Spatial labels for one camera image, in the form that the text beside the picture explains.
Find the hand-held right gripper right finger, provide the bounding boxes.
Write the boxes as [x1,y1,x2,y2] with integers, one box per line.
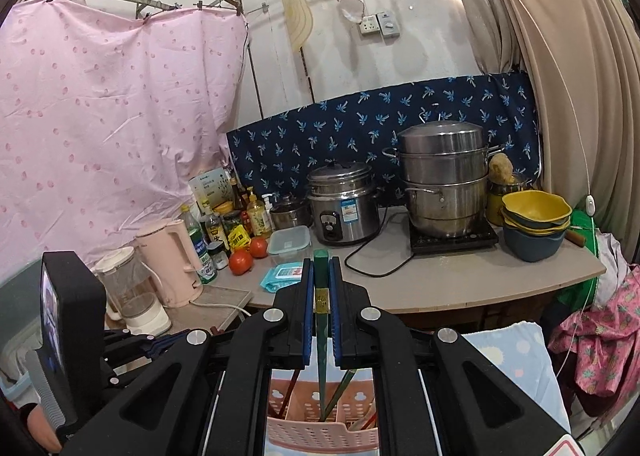
[327,257,585,456]

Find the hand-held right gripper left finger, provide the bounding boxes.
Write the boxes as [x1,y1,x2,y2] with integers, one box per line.
[62,257,316,456]

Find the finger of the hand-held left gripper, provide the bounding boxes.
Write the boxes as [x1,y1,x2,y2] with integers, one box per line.
[104,329,187,349]
[104,343,164,388]

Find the green chopstick gold band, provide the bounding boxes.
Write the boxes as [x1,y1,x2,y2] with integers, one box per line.
[324,369,357,422]
[312,247,332,424]

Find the red chopsticks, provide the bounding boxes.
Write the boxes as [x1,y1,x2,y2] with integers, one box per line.
[277,369,303,414]

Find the red chopstick dark band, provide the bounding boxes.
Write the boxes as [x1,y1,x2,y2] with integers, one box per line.
[347,408,378,433]

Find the pink perforated utensil basket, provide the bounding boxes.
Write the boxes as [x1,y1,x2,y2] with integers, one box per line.
[264,376,382,456]

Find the person's left hand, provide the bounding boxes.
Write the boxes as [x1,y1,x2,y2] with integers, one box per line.
[25,406,63,452]

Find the blue wet wipes packet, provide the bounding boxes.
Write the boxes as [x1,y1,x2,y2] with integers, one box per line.
[260,261,306,294]

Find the glass jug white base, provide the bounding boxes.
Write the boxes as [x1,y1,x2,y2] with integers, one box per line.
[94,246,172,336]

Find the white storage bin grey lid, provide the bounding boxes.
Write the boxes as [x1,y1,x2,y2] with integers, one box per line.
[0,259,56,409]

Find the clear food container teal lid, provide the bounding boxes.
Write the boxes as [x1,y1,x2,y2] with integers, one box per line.
[266,226,311,257]

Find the pink electric kettle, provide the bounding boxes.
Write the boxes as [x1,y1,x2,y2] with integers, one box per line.
[135,219,205,308]

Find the small white jar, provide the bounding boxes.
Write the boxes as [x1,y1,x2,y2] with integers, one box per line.
[207,242,231,271]

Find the steel rice cooker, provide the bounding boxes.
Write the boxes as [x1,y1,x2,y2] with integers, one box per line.
[306,161,383,247]

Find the white pump bottle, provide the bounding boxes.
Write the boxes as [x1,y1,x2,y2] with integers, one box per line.
[261,193,278,232]

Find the clear bottle green label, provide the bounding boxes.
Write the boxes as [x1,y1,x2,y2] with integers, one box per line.
[180,205,217,285]

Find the yellow oil bottle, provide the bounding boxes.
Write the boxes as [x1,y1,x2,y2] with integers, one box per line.
[246,186,266,237]

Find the black induction cooktop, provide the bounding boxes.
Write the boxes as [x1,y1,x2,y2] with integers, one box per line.
[407,221,501,253]

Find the white green carton box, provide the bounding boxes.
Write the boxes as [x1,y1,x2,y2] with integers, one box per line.
[189,169,231,214]

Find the stacked steel steamer pot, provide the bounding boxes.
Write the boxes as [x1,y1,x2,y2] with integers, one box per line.
[382,120,493,239]

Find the pink spotted curtain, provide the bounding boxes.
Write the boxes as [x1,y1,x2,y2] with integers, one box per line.
[0,0,251,282]

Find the yellow tin container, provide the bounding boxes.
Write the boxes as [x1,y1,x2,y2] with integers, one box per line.
[487,179,531,227]

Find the navy floral cloth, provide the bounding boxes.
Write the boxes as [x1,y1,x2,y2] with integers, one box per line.
[226,71,543,209]

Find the blue bowl yellow rim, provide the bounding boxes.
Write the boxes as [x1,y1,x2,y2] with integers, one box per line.
[501,213,572,237]

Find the brown loofah sponge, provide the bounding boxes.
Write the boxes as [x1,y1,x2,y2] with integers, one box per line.
[488,153,514,184]

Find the green cloth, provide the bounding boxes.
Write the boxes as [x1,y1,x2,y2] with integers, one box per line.
[557,209,608,307]

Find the pink pineapple print cloth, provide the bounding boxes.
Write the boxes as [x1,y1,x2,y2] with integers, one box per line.
[550,266,640,417]

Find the pale yellow cutting board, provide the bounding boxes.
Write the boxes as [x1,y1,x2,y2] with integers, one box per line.
[281,0,315,50]

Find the beige curtain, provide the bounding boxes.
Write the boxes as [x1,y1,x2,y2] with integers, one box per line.
[447,0,640,257]

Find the black power cable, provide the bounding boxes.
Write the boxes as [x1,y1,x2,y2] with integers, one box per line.
[344,209,416,279]

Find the white kettle power cord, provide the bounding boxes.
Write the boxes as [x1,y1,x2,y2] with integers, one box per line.
[190,299,251,319]

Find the white cable with switch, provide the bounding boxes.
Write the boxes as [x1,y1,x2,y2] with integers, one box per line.
[470,0,601,377]

